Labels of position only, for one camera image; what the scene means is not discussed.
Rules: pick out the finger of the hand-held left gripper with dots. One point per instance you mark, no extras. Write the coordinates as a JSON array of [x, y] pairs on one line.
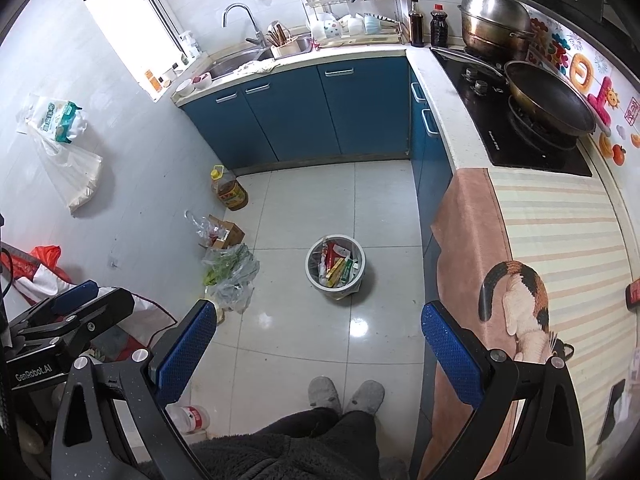
[[75, 294], [107, 307]]

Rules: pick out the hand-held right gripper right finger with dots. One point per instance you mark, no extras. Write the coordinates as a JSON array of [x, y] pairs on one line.
[[450, 355]]

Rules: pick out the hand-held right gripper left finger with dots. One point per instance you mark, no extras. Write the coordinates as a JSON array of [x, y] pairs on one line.
[[187, 355]]

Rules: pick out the grey round trash bin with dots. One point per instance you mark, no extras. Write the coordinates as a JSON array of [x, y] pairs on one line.
[[350, 290]]

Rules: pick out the white red trimmed bag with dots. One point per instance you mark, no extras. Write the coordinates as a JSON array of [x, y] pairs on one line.
[[145, 315]]

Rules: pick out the red plastic bag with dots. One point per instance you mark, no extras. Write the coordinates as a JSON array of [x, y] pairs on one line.
[[45, 260]]

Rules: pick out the white plastic bottle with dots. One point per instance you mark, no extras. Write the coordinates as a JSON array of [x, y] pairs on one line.
[[192, 417]]

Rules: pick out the grey slipper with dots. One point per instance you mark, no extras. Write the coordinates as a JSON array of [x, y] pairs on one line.
[[365, 396], [324, 394]]

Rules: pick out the plastic bag of greens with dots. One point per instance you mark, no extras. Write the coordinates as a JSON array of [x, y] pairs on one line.
[[230, 270]]

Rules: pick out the white hanging plastic bag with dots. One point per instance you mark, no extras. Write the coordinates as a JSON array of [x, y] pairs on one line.
[[70, 175]]

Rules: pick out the clear crumpled plastic bag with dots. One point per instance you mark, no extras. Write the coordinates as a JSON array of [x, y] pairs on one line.
[[200, 225]]

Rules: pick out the cardboard box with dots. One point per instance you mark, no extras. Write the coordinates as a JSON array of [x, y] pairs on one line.
[[230, 232]]

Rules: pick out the dark fleece robe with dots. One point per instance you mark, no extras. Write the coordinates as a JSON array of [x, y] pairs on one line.
[[280, 462]]

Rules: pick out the person's legs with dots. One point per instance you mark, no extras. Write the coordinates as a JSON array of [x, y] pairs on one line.
[[320, 430]]

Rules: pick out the striped cat tablecloth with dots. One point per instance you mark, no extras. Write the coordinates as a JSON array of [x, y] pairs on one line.
[[550, 220]]

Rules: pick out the cooking oil bottle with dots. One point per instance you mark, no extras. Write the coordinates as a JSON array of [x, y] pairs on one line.
[[231, 192]]

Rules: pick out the green white tissue packet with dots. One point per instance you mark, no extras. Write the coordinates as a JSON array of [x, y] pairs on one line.
[[60, 120]]

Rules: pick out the dark sauce jar red label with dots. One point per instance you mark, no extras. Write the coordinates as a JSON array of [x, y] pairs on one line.
[[634, 292]]

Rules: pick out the black glass stove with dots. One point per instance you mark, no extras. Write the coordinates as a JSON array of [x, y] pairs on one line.
[[495, 135]]

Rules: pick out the orange small box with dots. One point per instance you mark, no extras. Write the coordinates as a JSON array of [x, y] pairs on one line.
[[153, 81]]

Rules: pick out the small white bowl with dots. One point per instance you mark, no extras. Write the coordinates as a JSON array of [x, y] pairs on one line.
[[184, 88], [202, 81]]

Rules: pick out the blue kitchen cabinets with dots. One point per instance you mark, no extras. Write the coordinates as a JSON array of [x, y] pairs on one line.
[[300, 110]]

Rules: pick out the white dish soap bottle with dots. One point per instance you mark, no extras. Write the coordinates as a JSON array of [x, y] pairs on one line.
[[189, 45]]

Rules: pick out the window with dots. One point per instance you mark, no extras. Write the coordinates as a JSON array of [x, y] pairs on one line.
[[130, 25]]

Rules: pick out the dark wok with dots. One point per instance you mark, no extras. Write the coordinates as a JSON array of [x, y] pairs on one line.
[[545, 95]]

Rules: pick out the steel sink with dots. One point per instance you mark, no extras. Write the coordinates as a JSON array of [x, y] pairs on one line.
[[235, 60]]

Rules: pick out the white dishcloth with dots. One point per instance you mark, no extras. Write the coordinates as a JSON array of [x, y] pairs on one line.
[[257, 66]]

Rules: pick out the chrome faucet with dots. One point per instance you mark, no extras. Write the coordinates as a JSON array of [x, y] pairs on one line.
[[252, 25]]

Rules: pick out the chopstick holder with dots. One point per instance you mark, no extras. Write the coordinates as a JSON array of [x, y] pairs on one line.
[[282, 42]]

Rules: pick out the dark bottle red cap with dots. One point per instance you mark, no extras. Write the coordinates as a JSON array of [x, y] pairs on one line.
[[439, 27]]

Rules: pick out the tall dark sauce bottle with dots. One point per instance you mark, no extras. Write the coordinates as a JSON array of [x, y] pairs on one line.
[[417, 25]]

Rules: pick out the metal dish rack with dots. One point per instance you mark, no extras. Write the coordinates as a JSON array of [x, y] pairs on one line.
[[350, 35]]

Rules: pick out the steel pot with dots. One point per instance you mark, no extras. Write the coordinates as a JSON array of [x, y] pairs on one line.
[[495, 15]]

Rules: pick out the colourful wall stickers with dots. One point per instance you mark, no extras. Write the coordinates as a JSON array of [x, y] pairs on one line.
[[580, 70]]

